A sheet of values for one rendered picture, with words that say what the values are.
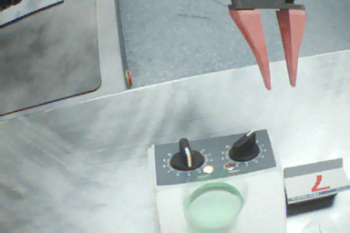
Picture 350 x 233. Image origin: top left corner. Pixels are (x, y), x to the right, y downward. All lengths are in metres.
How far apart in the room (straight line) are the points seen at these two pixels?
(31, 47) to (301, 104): 0.78
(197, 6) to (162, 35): 0.16
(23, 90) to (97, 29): 0.24
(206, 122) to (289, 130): 0.10
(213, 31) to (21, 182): 1.12
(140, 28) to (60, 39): 0.49
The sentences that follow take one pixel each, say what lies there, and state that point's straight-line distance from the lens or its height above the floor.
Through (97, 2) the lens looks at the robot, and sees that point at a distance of 1.27.
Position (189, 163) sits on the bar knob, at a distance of 0.51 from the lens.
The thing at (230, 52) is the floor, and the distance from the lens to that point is 1.57.
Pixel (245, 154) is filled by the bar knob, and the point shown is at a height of 0.81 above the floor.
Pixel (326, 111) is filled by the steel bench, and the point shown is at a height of 0.75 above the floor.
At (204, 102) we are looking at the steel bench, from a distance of 0.61.
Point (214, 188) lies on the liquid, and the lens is 0.43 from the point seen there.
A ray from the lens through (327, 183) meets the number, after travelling 0.55.
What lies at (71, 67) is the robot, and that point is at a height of 0.36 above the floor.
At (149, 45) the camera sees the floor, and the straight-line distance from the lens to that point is 1.60.
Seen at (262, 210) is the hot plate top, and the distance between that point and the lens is 0.47.
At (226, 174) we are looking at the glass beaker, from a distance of 0.41.
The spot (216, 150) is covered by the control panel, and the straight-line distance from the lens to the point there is 0.54.
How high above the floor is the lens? 1.28
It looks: 59 degrees down
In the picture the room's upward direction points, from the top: 7 degrees counter-clockwise
